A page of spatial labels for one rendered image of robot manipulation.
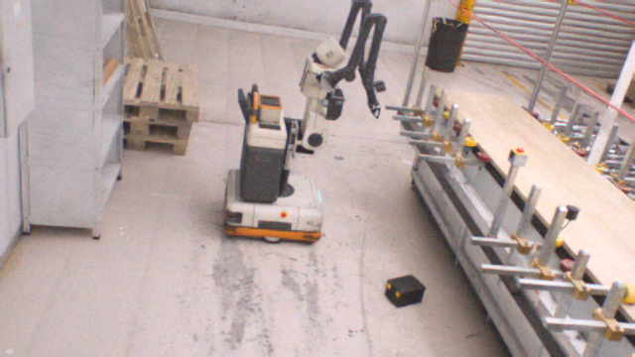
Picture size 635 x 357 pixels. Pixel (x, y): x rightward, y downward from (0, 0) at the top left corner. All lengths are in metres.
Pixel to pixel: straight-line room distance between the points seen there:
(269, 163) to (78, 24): 1.38
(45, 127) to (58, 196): 0.45
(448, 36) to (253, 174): 6.00
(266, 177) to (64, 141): 1.23
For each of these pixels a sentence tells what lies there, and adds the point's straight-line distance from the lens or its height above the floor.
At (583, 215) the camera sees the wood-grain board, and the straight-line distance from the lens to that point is 3.74.
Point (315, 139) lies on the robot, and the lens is 4.30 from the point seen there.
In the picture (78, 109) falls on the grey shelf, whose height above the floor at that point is 0.87.
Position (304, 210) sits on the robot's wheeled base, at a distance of 4.34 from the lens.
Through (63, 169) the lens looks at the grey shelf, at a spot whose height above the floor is 0.48.
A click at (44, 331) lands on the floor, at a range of 3.67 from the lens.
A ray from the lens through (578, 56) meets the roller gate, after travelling 11.77.
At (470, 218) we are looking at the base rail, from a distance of 3.79.
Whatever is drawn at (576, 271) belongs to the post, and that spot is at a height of 1.01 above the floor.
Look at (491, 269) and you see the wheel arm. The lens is 3.00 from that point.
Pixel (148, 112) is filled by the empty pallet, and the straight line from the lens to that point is 5.48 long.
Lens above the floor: 2.30
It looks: 25 degrees down
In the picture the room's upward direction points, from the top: 10 degrees clockwise
